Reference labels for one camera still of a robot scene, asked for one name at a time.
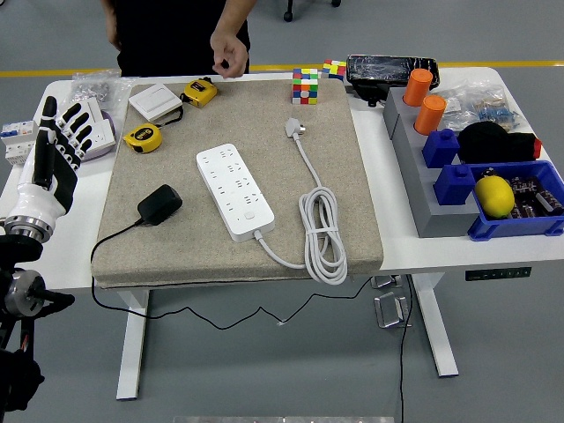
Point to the person's left hand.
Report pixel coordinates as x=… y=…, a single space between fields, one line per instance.
x=233 y=48

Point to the clear bag of metal parts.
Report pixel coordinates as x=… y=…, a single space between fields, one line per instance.
x=94 y=88

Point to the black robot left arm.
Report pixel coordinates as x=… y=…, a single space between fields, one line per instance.
x=17 y=255

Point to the silver metal bracket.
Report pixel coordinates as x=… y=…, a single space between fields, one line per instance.
x=385 y=282
x=390 y=310

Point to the black cloth bundle red tip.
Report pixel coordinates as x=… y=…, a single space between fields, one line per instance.
x=489 y=143

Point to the purple bowl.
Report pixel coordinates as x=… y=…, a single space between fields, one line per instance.
x=110 y=152

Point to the white table leg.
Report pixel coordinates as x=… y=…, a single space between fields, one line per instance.
x=436 y=330
x=131 y=352

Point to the black office chair base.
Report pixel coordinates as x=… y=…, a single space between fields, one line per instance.
x=287 y=17

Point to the person's left forearm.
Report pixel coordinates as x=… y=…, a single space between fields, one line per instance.
x=238 y=15

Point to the white circuit breaker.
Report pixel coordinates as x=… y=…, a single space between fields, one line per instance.
x=17 y=143

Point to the black table control panel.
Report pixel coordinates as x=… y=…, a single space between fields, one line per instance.
x=498 y=274

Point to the black plug adapter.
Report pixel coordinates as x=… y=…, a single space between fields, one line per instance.
x=159 y=205

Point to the large Rubik's cube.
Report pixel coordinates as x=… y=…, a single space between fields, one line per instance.
x=305 y=88

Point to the white wall switch panel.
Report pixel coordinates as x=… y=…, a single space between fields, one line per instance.
x=154 y=101

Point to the small Rubik's cube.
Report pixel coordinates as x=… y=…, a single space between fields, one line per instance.
x=334 y=70

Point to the white blank panel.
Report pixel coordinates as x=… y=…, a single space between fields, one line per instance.
x=94 y=108

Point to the white power strip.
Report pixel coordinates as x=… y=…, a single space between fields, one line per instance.
x=235 y=194

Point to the blue block with knob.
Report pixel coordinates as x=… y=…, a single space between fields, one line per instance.
x=454 y=187
x=440 y=150

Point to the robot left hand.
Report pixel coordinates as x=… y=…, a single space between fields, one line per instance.
x=39 y=202

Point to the orange cylinder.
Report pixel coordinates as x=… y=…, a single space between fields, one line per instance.
x=417 y=88
x=429 y=115

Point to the white wall socket panel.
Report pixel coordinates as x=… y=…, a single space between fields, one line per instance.
x=103 y=136

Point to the blue plastic bin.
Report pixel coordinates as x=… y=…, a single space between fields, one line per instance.
x=511 y=228

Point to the black tray wrapped in plastic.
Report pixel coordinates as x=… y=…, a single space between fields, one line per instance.
x=379 y=70

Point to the yellow lemon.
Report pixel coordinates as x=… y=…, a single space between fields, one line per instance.
x=494 y=197

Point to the clear bag of resistors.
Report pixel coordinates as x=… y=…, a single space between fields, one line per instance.
x=484 y=108

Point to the grey stepped block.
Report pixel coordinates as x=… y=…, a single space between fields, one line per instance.
x=423 y=198

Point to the dark capacitors pile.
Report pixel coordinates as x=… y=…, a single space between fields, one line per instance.
x=535 y=196

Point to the grey-brown fabric mat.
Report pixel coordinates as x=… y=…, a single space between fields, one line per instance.
x=264 y=154

